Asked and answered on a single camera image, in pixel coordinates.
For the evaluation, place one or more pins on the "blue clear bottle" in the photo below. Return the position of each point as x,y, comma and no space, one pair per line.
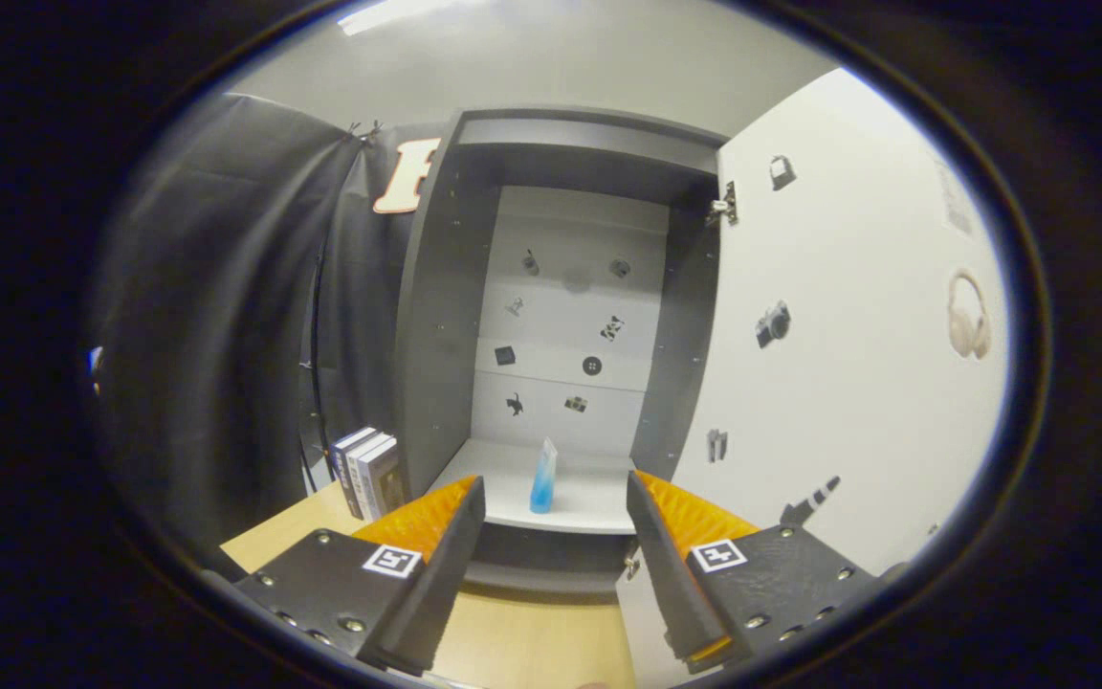
542,488

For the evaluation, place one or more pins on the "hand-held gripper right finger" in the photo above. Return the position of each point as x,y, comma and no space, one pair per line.
671,584

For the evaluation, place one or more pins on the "black backdrop cloth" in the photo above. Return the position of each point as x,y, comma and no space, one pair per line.
226,335

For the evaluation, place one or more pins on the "grey cabinet door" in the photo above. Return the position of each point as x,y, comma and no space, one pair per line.
848,431

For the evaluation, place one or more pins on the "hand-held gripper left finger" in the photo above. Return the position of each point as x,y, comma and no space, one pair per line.
436,593

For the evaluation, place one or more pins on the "dark grey cabinet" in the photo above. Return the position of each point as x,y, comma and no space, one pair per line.
436,335

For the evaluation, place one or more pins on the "metal door hinge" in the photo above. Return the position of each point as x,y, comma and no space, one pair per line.
630,566
723,206

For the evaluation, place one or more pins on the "grey upright book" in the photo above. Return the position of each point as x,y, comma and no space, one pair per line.
354,478
384,483
339,469

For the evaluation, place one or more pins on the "light grey cabinet shelf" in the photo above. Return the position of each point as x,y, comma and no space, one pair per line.
589,498

